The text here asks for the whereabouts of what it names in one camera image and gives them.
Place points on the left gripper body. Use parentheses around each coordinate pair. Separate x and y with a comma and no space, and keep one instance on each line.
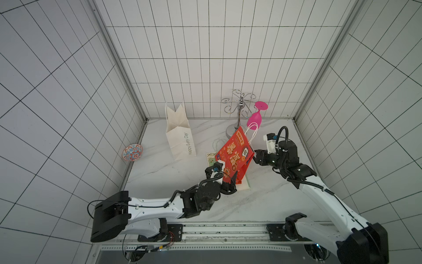
(225,187)

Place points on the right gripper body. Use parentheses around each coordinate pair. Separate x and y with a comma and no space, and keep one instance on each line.
(260,157)

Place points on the red printed paper bag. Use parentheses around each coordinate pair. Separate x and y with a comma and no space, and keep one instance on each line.
(237,153)

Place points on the green Fresh paper bag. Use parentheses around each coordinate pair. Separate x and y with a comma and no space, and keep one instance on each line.
(217,145)

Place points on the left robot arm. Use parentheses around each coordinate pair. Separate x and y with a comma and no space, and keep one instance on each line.
(121,214)

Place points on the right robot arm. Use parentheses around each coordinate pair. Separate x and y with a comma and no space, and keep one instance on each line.
(356,241)

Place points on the white Happy Every Day bag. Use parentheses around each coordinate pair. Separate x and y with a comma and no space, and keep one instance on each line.
(179,134)

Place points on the pink plastic wine glass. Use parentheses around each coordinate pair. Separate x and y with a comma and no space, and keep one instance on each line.
(255,120)

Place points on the chrome cup holder stand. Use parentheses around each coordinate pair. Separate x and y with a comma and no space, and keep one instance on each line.
(238,106)

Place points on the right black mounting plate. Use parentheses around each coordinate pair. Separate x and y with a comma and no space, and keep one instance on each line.
(277,233)

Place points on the black mounting plate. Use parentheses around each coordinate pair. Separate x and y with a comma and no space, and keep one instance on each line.
(173,233)
(277,233)

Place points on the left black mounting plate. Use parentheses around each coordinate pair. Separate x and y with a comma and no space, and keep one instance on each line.
(173,233)

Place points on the patterned ceramic bowl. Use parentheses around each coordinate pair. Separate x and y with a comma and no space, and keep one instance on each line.
(132,153)

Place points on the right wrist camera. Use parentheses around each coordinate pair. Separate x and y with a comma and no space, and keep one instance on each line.
(270,140)

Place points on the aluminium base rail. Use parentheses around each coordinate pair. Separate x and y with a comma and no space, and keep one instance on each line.
(230,236)

